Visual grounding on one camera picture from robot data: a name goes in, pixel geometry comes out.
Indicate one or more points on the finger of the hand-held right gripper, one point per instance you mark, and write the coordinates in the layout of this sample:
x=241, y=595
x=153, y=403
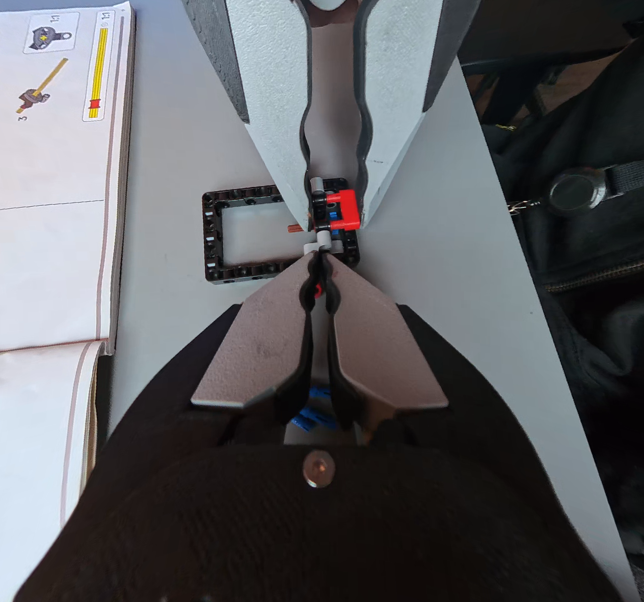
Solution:
x=402, y=58
x=266, y=58

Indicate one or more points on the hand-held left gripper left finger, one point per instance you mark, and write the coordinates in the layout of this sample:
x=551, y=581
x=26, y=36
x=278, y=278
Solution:
x=256, y=350

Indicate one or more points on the white lego instruction booklet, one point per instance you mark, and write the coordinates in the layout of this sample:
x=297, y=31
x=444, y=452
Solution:
x=50, y=159

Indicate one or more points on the red lego beam piece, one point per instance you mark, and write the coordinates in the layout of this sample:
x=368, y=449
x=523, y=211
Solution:
x=349, y=207

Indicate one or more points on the blue lego pin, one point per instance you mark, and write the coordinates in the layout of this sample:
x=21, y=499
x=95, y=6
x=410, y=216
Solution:
x=307, y=418
x=319, y=391

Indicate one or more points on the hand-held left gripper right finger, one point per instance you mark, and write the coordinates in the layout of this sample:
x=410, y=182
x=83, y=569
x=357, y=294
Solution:
x=387, y=355

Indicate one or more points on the black round badge reel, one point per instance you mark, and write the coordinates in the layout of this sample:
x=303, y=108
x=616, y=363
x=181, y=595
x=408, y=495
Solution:
x=576, y=192

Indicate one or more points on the black lego frame assembly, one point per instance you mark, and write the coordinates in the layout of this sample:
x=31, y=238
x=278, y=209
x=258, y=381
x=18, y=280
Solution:
x=212, y=240

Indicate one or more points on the black zip jacket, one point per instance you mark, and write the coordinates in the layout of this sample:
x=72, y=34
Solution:
x=593, y=335

